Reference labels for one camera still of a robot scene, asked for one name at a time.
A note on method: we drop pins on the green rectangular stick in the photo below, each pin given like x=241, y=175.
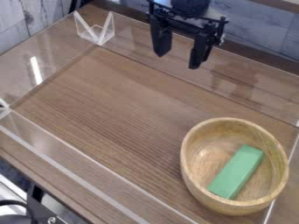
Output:
x=236, y=172

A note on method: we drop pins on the clear acrylic corner bracket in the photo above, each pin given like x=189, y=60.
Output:
x=96, y=34

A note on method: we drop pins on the black table leg frame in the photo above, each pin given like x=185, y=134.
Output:
x=44, y=216

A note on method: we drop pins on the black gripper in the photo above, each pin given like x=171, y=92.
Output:
x=196, y=14

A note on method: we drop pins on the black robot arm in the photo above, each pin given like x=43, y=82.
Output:
x=175, y=26

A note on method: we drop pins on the clear acrylic barrier wall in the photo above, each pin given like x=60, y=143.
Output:
x=104, y=118

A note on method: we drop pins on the wooden bowl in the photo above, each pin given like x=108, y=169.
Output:
x=208, y=146

